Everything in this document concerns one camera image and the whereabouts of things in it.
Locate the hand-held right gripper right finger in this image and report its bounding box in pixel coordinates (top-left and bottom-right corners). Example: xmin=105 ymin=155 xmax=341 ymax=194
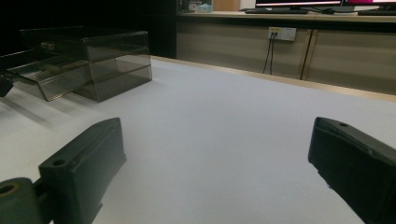
xmin=307 ymin=116 xmax=396 ymax=224

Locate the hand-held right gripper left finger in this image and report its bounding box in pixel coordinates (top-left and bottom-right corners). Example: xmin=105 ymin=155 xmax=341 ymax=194
xmin=38 ymin=117 xmax=128 ymax=224

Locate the smoky transparent drawer cabinet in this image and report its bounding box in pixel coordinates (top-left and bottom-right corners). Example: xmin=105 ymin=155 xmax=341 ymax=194
xmin=19 ymin=25 xmax=153 ymax=103

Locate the beige wooden counter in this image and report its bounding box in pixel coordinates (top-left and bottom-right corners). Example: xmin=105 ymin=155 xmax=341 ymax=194
xmin=176 ymin=10 xmax=396 ymax=96

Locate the computer monitor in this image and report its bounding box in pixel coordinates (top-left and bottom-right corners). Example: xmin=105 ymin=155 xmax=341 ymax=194
xmin=342 ymin=0 xmax=396 ymax=7
xmin=255 ymin=0 xmax=344 ymax=7

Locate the black keyboard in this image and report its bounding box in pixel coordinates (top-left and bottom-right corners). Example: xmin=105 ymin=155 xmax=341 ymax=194
xmin=244 ymin=7 xmax=311 ymax=16

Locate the teal box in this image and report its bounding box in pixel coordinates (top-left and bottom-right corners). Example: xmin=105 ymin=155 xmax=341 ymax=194
xmin=196 ymin=3 xmax=214 ymax=14

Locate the black power cable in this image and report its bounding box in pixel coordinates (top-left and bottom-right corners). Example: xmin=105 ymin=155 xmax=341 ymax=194
xmin=269 ymin=32 xmax=276 ymax=76
xmin=262 ymin=32 xmax=274 ymax=75

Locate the white wall socket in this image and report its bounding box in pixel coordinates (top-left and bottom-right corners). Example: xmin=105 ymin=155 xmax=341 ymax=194
xmin=267 ymin=26 xmax=297 ymax=42

